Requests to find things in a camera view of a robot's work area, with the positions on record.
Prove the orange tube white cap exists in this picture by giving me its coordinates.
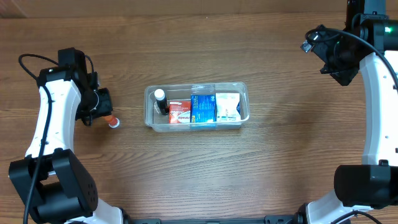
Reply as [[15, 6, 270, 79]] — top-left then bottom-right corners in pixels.
[[104, 115, 120, 128]]

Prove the black tube white cap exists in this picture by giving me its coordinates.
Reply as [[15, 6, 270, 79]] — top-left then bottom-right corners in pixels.
[[154, 89, 169, 115]]

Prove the red medicine box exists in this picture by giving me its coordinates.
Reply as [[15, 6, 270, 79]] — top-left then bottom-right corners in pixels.
[[169, 100, 191, 124]]

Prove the white medicine box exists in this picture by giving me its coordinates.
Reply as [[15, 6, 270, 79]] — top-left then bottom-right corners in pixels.
[[216, 93, 241, 122]]

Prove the blue medicine box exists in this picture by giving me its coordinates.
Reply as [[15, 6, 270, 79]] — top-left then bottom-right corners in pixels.
[[190, 95, 216, 127]]

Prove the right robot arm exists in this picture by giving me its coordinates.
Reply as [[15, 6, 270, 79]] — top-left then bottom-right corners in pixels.
[[290, 0, 397, 223]]

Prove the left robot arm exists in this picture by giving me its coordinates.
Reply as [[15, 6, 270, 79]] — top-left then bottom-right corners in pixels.
[[9, 48, 132, 224]]

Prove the clear plastic container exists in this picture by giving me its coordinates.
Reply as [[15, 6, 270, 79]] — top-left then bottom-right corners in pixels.
[[144, 82, 250, 133]]

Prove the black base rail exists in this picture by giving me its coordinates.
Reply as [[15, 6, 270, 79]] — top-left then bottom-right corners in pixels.
[[132, 215, 295, 224]]

